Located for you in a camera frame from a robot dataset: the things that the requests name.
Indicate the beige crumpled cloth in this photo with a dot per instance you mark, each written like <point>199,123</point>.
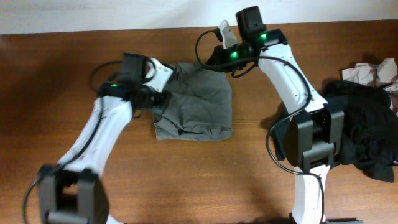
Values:
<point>383,75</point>

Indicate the black garment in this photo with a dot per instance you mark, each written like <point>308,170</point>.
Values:
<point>369,138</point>

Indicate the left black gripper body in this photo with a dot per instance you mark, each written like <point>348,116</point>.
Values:
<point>162,98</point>

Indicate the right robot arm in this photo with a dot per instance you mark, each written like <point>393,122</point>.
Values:
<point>315,125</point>

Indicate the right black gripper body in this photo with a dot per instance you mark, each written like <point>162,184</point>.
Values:
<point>228,57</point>

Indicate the grey shorts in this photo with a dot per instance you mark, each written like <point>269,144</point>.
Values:
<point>200,106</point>

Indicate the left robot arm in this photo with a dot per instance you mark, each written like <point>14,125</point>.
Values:
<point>71,190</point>

